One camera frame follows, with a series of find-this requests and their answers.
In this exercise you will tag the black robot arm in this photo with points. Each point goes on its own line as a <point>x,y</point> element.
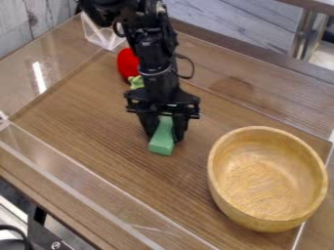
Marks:
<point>140,21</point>

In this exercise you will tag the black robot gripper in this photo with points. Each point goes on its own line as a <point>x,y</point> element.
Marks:
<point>156,95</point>

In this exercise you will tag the metal background table leg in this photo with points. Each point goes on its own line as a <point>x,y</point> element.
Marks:
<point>308,34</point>

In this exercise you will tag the green rectangular stick block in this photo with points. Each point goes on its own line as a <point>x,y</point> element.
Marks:
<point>161,141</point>

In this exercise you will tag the red plush strawberry toy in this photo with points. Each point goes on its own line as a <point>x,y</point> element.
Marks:
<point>127,64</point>

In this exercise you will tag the clear acrylic front barrier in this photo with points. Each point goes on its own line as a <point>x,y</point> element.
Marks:
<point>111,219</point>

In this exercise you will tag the brown wooden bowl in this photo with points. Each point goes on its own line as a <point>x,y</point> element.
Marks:
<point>267,178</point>

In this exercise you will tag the clear acrylic corner bracket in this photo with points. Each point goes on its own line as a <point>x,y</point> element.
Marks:
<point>101,36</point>

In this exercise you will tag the black table frame leg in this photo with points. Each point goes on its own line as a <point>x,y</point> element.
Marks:
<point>35,239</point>

